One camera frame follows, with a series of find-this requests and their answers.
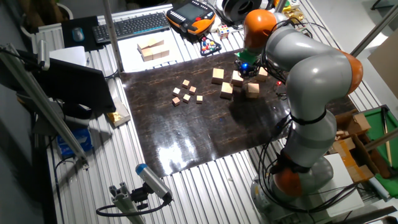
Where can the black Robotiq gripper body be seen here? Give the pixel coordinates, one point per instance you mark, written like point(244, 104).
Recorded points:
point(247, 70)

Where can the large wooden cube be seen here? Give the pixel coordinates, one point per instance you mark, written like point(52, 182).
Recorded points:
point(226, 90)
point(218, 75)
point(252, 91)
point(263, 74)
point(237, 81)

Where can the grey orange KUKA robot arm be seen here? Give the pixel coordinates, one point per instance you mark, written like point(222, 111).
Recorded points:
point(311, 71)

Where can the wooden blocks on paper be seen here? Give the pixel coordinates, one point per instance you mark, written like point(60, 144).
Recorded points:
point(130, 59)

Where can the small module red light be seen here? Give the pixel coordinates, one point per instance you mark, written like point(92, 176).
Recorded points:
point(279, 83)

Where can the black triangle rack coloured balls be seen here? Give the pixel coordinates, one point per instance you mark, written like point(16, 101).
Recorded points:
point(210, 46)

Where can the Rubik's cube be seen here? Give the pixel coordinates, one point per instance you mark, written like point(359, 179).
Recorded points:
point(223, 31)

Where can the white egg-shaped object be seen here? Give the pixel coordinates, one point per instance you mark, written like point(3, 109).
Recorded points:
point(215, 27)

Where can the small wooden cube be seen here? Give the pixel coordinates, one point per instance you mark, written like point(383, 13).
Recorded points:
point(186, 83)
point(176, 101)
point(192, 90)
point(176, 91)
point(186, 98)
point(199, 99)

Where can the black filament spool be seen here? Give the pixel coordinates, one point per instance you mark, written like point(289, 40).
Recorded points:
point(233, 11)

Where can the black plug blue light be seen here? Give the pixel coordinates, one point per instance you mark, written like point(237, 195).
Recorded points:
point(281, 123)

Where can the gold shiny objects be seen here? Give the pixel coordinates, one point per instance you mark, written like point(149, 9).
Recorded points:
point(293, 15)

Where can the orange black teach pendant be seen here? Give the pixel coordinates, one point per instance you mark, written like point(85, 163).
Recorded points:
point(189, 12)

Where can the pale wooden block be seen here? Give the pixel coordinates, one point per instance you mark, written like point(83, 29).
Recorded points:
point(142, 46)
point(165, 51)
point(156, 42)
point(156, 53)
point(146, 55)

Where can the dark marbled table mat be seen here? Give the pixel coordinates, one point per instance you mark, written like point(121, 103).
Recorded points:
point(186, 130)

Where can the small cardboard box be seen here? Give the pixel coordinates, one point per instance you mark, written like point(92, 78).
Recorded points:
point(359, 123)

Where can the black computer keyboard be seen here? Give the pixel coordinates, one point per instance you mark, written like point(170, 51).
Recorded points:
point(130, 26)

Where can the small box gold foil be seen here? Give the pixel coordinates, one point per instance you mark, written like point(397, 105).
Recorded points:
point(119, 116)

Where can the brown cardboard box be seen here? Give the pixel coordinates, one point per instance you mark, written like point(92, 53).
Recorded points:
point(354, 155)

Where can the brown cardboard panel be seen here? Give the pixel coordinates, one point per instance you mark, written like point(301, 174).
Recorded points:
point(385, 62)

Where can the green mini pool table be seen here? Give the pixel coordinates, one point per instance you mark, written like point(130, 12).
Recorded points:
point(377, 127)

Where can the wooden cue stick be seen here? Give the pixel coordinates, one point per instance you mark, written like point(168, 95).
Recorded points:
point(387, 137)

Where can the white board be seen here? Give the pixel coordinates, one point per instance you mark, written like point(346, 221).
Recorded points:
point(342, 193)

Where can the black monitor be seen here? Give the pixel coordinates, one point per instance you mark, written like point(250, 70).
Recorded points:
point(74, 84)

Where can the grey computer mouse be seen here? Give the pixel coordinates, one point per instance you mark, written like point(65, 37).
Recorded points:
point(77, 34)

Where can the white flat box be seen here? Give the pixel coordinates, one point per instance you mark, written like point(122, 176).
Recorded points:
point(70, 54)

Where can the black mouse pad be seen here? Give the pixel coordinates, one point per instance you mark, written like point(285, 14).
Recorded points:
point(66, 43)

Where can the short aluminium profile piece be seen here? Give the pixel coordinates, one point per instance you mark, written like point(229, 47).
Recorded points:
point(124, 205)

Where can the blue tissue pack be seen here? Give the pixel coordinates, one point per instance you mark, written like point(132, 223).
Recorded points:
point(76, 143)

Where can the long aluminium profile bar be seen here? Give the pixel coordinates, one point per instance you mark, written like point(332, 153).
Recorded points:
point(40, 102)

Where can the white rimmed plant pot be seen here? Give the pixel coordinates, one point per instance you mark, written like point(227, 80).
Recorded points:
point(40, 17)

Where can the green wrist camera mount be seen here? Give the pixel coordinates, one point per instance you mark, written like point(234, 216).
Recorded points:
point(247, 56)

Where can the silver aluminium post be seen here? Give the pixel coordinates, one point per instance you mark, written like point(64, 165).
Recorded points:
point(112, 34)
point(280, 4)

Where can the slanted silver frame bar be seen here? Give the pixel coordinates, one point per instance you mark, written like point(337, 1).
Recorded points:
point(381, 140)
point(373, 31)

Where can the grey camera blue tip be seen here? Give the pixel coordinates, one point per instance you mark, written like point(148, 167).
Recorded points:
point(152, 180)

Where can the black camera clamp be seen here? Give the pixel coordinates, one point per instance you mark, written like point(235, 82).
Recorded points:
point(140, 196)

